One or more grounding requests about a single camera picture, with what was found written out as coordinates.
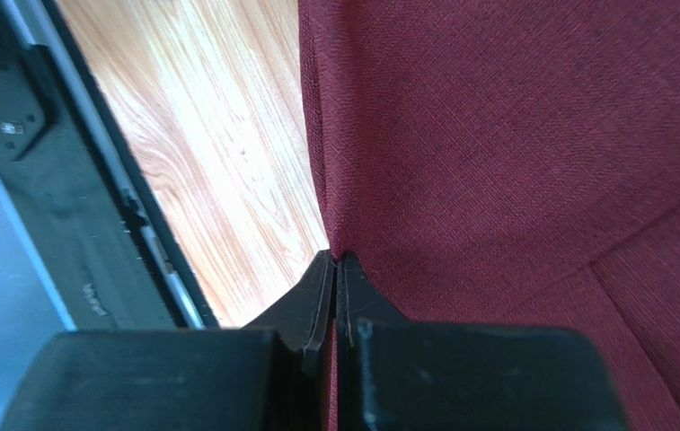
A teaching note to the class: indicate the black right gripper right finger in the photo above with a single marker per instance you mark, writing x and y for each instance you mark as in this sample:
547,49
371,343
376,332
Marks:
398,374

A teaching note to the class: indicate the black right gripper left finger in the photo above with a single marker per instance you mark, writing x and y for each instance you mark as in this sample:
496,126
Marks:
267,375

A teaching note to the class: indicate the dark red cloth napkin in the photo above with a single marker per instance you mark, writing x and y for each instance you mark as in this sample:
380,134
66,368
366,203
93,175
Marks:
509,161

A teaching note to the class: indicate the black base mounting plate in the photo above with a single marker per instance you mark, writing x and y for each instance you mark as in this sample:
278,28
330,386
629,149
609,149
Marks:
105,252

